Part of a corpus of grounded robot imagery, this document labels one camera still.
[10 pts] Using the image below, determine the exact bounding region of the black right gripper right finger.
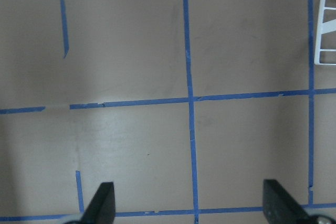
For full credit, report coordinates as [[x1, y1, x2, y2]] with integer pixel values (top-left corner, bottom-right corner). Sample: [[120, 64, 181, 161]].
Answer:
[[262, 179, 318, 224]]

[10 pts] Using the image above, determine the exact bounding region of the white wire cup rack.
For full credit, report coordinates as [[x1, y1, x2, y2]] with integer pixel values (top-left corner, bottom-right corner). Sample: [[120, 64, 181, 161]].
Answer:
[[314, 0, 335, 66]]

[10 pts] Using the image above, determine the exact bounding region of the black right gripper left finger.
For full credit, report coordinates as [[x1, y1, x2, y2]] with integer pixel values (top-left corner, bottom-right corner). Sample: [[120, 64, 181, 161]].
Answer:
[[79, 182, 116, 224]]

